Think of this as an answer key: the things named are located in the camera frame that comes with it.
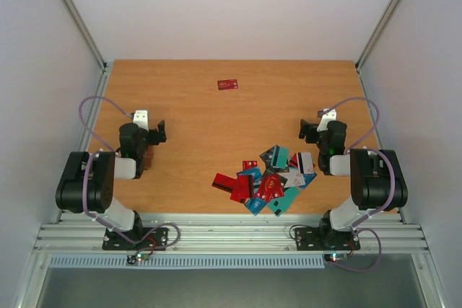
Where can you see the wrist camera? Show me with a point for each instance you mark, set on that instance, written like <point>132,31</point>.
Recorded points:
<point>141,118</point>
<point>326,116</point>

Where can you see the left frame post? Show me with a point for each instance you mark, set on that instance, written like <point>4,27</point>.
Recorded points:
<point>82,28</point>

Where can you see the frame post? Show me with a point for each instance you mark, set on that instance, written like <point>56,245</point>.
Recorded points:
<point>82,28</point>
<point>380,27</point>

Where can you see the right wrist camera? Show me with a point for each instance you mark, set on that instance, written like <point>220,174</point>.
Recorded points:
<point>326,116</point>

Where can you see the teal card bottom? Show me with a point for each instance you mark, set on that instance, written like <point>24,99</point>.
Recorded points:
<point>280,205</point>

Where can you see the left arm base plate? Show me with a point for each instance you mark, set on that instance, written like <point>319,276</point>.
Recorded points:
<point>159,237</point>

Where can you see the black card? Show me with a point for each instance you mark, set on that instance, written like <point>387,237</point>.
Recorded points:
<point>270,156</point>

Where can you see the white card with stripe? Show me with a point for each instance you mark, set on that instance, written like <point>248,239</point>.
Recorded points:
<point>305,163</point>

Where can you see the small red card top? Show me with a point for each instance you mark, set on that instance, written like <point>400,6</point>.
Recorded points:
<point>248,164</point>

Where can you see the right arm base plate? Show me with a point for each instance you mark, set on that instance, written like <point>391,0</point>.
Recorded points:
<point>311,239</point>

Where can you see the lone red card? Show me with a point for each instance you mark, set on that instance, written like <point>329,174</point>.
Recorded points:
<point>227,84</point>

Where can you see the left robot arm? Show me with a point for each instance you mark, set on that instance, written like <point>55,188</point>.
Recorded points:
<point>87,182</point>

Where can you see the left circuit board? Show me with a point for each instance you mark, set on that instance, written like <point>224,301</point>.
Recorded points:
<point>138,258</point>

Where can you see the red VIP card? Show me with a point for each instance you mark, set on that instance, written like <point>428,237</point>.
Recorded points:
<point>270,188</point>

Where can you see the brown leather card holder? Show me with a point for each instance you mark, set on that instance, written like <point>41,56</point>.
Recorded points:
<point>146,162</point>

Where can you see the aluminium frame rails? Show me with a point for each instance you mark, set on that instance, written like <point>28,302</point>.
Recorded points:
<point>228,233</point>

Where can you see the blue card right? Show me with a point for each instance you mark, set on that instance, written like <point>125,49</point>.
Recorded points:
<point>308,178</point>

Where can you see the blue card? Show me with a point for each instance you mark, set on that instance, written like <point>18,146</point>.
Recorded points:
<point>308,178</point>
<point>255,205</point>
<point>255,172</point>

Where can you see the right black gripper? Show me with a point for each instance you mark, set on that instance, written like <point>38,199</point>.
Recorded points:
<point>310,133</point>

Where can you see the blue card bottom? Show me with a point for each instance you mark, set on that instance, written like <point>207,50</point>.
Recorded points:
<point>255,205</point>

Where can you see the circuit board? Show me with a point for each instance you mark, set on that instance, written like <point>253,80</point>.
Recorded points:
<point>138,258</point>
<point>336,257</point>

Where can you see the dark red striped card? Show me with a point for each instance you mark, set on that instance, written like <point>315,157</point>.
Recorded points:
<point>224,182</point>

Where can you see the right frame post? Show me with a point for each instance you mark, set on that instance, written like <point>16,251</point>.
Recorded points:
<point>380,27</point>

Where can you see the white card centre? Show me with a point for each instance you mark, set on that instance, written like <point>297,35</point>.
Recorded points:
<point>292,179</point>

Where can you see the red card left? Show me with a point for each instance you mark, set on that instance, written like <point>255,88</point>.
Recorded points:
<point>243,189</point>

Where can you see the blue card centre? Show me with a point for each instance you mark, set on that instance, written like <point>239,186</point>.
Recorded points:
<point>255,172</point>

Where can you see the grey slotted cable duct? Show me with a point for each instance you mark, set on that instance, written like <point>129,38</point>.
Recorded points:
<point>188,262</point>

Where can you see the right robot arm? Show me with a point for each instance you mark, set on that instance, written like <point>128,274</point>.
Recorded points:
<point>377,182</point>

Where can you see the right circuit board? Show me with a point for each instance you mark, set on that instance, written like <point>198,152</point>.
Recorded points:
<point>336,257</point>

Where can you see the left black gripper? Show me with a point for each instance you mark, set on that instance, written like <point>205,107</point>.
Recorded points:
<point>156,139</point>

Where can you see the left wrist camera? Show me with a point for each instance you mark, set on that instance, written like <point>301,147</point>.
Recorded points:
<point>141,118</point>

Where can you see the teal card with stripe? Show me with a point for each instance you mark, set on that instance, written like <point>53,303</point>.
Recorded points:
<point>279,157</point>

